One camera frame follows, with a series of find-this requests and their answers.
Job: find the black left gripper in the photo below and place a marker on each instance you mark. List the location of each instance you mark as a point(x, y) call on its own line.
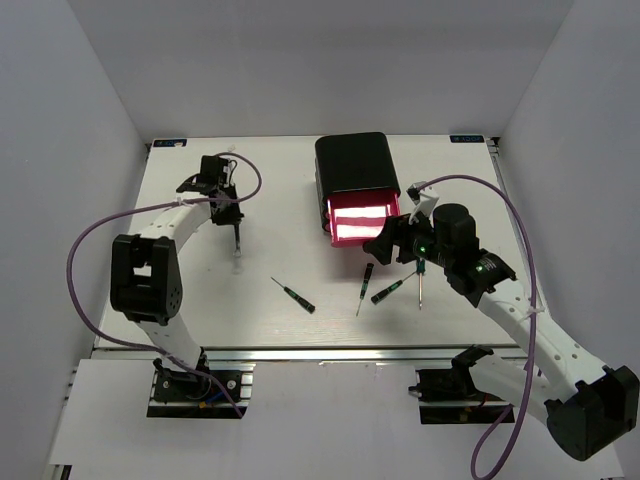
point(234, 215)

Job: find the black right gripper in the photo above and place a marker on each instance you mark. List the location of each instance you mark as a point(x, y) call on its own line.
point(396, 230)

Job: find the silver combination wrench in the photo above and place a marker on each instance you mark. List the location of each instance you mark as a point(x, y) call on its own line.
point(237, 254)

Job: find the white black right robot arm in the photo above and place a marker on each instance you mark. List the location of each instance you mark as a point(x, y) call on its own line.
point(585, 404)

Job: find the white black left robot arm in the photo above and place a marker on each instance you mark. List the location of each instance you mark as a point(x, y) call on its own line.
point(146, 284)

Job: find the small black green screwdriver centre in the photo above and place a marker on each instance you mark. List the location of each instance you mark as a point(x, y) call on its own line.
point(364, 286)

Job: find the small black green screwdriver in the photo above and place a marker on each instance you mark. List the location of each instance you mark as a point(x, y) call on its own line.
point(301, 301)
point(386, 292)
point(364, 286)

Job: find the small black green screwdriver right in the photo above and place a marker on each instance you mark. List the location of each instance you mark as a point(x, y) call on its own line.
point(386, 292)

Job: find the pink middle drawer black knob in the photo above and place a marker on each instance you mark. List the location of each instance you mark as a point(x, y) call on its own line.
point(325, 216)

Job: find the black drawer cabinet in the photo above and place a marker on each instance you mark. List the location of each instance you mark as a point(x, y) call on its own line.
point(354, 162)

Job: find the blue label sticker left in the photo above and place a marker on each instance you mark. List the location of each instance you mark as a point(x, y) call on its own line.
point(169, 143)

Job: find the blue label sticker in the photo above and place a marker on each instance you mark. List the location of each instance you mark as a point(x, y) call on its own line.
point(169, 143)
point(463, 139)

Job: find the small black green screwdriver left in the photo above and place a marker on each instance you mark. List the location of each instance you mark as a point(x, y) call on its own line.
point(301, 301)

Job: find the blue label sticker right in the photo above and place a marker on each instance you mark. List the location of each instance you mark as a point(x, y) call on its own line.
point(463, 139)

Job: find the large green handled screwdriver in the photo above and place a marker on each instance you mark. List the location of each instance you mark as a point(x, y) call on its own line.
point(420, 272)

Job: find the aluminium right side rail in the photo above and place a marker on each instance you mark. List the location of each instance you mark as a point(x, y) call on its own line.
point(515, 219)

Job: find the aluminium rail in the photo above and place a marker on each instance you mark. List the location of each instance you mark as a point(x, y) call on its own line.
point(515, 219)
point(317, 354)

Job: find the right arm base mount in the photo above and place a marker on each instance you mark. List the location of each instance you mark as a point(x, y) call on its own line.
point(448, 396)

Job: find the aluminium front rail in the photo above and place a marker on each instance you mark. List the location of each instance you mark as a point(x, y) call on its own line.
point(317, 354)

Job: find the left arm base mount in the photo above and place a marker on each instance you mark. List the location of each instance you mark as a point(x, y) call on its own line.
point(177, 394)

